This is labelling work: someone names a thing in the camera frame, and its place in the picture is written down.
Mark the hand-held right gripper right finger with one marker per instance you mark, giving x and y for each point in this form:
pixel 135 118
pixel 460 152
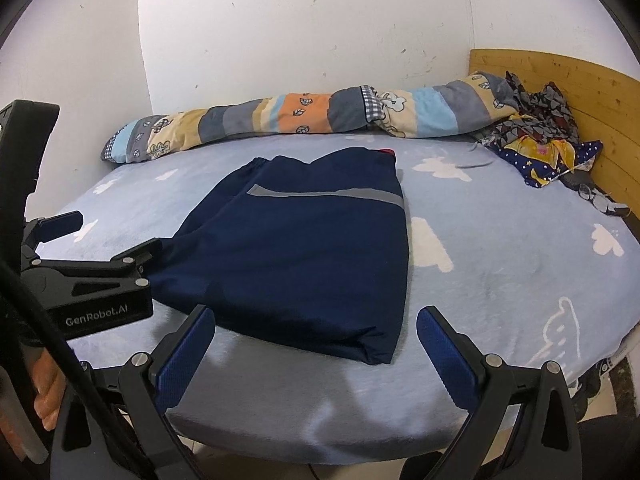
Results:
pixel 450 360

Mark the person's left hand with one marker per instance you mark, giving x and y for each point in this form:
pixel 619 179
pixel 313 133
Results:
pixel 50 390

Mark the navy star print yellow garment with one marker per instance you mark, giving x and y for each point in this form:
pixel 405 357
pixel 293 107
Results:
pixel 575 157

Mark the grey red patterned garment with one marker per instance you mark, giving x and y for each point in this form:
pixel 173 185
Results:
pixel 545 110

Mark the grey crumpled cloth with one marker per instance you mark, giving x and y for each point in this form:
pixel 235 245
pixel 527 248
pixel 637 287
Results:
pixel 595 195

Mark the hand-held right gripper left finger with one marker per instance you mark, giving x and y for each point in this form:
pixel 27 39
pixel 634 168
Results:
pixel 182 355

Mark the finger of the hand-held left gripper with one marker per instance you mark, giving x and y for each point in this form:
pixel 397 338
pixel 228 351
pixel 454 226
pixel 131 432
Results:
pixel 135 257
pixel 60 225

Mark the wooden headboard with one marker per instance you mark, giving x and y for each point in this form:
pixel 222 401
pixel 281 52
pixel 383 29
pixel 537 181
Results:
pixel 575 85

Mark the navy blue jacket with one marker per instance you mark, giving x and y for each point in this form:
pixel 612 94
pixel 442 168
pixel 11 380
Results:
pixel 300 260

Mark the patchwork patterned quilt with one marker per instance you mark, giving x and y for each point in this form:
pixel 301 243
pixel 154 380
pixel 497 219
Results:
pixel 300 110

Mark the black white shoe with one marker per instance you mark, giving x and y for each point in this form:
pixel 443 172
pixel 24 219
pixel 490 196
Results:
pixel 600 365

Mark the light blue bed sheet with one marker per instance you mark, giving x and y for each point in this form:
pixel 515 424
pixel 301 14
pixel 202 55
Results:
pixel 500 270

